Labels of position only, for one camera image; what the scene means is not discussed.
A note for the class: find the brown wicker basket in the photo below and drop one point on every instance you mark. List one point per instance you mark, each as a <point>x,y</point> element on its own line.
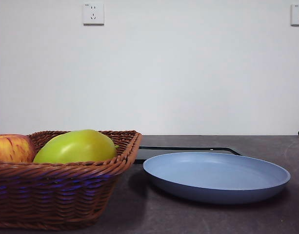
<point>54,190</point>

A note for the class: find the black tray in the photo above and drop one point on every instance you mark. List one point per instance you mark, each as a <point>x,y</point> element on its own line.
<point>144,155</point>

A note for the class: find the blue plate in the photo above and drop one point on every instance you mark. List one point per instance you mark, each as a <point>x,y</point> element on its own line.
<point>212,190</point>

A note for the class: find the green mango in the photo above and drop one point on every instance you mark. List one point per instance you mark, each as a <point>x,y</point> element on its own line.
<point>76,148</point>

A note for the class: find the red yellow apple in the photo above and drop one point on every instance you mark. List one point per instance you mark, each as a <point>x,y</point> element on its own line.
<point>10,148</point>

